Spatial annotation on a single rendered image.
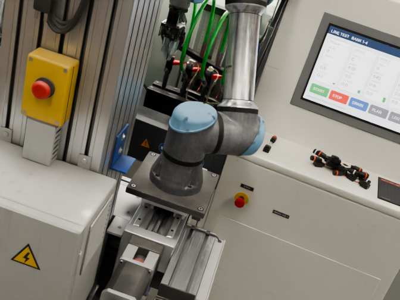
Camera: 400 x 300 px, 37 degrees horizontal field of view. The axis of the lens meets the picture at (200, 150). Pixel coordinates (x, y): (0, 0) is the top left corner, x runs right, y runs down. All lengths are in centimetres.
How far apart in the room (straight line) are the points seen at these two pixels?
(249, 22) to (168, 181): 48
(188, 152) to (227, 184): 59
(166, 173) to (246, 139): 23
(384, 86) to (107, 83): 127
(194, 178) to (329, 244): 73
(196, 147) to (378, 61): 89
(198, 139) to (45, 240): 56
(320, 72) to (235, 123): 69
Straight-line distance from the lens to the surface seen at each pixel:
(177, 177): 160
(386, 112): 224
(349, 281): 226
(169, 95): 231
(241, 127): 160
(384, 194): 215
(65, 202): 118
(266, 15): 246
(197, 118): 153
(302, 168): 210
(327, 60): 221
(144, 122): 214
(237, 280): 235
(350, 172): 216
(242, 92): 162
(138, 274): 142
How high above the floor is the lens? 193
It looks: 28 degrees down
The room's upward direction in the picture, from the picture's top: 17 degrees clockwise
